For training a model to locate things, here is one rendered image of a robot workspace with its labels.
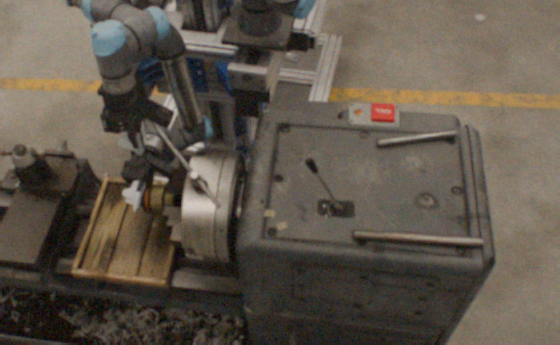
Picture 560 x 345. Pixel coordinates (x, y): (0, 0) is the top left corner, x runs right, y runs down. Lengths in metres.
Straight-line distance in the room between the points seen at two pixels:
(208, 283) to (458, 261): 0.74
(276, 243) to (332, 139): 0.34
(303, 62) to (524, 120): 1.23
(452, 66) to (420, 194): 2.24
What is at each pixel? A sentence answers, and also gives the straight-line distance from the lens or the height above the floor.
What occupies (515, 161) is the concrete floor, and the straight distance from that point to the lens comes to 3.22.
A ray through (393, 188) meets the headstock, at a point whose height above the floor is 1.25.
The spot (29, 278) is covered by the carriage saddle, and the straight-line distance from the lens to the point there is 1.82.
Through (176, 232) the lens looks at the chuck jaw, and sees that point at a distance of 1.55.
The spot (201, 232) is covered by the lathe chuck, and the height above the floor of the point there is 1.16.
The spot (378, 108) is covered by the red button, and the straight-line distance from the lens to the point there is 1.57.
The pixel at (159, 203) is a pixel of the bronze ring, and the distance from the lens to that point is 1.60.
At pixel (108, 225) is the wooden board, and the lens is 1.87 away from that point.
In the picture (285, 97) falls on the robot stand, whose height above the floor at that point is 0.21.
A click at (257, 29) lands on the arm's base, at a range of 1.91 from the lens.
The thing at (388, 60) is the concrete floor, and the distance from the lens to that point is 3.58.
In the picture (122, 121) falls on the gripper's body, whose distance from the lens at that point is 1.34.
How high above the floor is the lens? 2.42
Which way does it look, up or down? 52 degrees down
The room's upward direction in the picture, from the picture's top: 9 degrees counter-clockwise
